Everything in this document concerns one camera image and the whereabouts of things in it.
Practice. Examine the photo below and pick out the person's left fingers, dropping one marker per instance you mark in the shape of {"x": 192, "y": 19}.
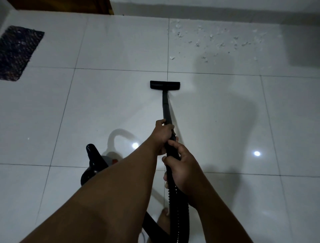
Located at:
{"x": 168, "y": 127}

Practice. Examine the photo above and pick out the dark patterned doormat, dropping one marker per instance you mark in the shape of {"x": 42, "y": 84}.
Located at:
{"x": 17, "y": 52}

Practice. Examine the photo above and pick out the person's bare foot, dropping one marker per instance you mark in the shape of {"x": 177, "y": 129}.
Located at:
{"x": 163, "y": 220}

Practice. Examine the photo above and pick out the person's left forearm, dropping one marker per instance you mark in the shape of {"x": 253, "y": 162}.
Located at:
{"x": 112, "y": 190}

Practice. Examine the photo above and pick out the person's right forearm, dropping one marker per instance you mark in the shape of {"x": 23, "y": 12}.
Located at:
{"x": 217, "y": 215}

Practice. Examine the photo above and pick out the black vacuum cleaner body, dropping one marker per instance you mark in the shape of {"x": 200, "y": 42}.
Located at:
{"x": 93, "y": 160}

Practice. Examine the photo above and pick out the person's left hand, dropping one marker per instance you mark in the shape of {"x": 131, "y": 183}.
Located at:
{"x": 160, "y": 135}

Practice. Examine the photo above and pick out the brown wooden door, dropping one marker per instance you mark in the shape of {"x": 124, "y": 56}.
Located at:
{"x": 75, "y": 5}

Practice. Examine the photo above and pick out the black vacuum wand with nozzle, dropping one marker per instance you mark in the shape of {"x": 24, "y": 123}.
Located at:
{"x": 166, "y": 105}

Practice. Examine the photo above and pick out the scattered white paper scraps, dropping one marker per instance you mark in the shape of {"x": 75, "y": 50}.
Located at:
{"x": 212, "y": 37}

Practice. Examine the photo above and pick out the person's right hand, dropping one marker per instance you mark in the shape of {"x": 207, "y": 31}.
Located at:
{"x": 186, "y": 170}

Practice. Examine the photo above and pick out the person's right thumb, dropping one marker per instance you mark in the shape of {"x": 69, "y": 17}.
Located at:
{"x": 176, "y": 145}

